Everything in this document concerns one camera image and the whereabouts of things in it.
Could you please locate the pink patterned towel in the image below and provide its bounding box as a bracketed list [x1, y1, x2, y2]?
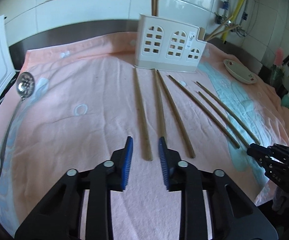
[0, 33, 289, 239]

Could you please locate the teal soap bottle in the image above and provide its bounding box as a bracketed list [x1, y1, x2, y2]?
[281, 92, 289, 108]

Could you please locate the pink flower decoration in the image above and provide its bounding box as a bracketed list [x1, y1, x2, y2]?
[274, 48, 283, 67]

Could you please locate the white oval dish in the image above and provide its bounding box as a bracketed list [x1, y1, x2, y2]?
[223, 59, 257, 85]

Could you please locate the white house-shaped utensil holder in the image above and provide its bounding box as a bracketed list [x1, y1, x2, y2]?
[135, 15, 206, 73]

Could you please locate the metal water valve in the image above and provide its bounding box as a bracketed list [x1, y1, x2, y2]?
[215, 12, 228, 25]

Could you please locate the yellow gas pipe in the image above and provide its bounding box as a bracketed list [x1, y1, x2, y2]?
[222, 0, 245, 43]

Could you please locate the steel slotted spoon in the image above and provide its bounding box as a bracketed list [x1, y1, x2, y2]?
[0, 72, 35, 178]

